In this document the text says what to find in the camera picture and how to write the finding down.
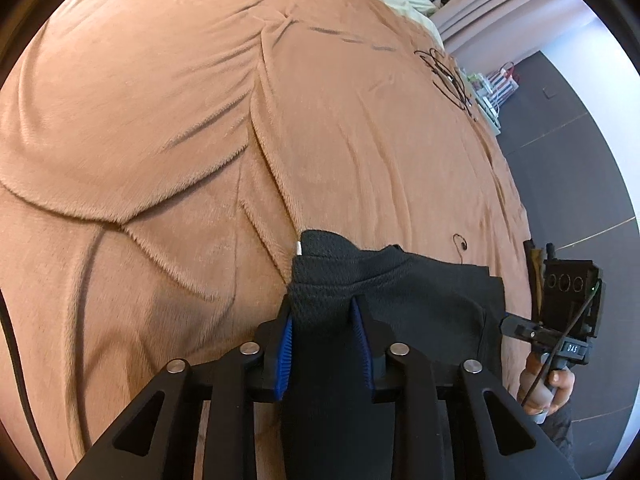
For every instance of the white bedside table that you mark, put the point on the white bedside table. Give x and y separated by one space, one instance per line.
492 122

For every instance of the striped paper bag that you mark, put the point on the striped paper bag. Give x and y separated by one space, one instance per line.
502 85

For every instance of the grey printed pants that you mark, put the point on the grey printed pants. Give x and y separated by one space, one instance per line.
557 435

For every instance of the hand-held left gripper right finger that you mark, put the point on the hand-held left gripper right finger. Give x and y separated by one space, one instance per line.
362 345

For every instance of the person's right hand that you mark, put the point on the person's right hand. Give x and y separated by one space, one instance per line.
562 385

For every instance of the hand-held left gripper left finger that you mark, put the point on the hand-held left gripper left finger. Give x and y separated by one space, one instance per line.
285 355

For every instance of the brown plush blanket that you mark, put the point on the brown plush blanket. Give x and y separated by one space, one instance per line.
150 135

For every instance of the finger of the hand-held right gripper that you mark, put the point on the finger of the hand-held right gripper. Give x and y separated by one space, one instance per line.
522 331

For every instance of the pink curtain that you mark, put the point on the pink curtain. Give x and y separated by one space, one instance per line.
490 5

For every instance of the black garment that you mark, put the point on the black garment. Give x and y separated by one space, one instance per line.
425 300

